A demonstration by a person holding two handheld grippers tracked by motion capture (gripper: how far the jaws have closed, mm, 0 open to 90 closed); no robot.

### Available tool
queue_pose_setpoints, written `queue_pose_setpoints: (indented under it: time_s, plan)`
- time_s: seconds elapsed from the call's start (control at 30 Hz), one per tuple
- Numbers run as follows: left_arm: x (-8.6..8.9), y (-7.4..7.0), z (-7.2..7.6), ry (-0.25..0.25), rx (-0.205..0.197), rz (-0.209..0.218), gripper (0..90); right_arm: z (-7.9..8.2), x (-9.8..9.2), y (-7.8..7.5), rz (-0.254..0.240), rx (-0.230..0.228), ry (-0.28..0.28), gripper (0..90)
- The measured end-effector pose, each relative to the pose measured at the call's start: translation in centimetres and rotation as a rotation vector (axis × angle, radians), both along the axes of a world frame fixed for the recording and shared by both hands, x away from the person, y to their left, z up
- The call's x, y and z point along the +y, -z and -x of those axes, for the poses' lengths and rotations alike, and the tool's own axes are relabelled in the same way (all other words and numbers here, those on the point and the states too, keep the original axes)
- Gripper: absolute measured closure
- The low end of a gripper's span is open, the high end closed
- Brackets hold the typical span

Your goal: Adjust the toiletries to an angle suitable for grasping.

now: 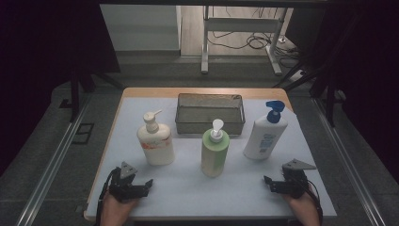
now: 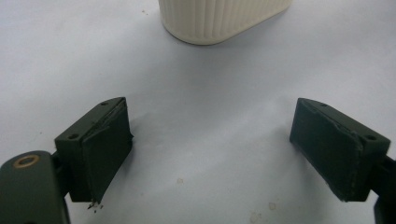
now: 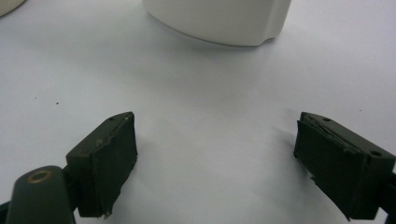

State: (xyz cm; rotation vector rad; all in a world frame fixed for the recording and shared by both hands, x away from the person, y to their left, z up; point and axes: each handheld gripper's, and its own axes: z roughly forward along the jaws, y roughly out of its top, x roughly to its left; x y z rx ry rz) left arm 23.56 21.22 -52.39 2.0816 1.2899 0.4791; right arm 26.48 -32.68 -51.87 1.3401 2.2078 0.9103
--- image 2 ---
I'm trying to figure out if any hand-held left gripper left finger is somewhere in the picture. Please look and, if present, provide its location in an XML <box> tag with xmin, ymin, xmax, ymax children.
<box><xmin>54</xmin><ymin>96</ymin><xmax>134</xmax><ymax>204</ymax></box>

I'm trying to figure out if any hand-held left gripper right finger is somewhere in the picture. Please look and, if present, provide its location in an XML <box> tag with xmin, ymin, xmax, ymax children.
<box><xmin>289</xmin><ymin>97</ymin><xmax>391</xmax><ymax>203</ymax></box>

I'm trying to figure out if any cream ribbed pump bottle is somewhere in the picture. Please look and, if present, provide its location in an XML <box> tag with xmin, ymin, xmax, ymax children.
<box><xmin>158</xmin><ymin>0</ymin><xmax>293</xmax><ymax>47</ymax></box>

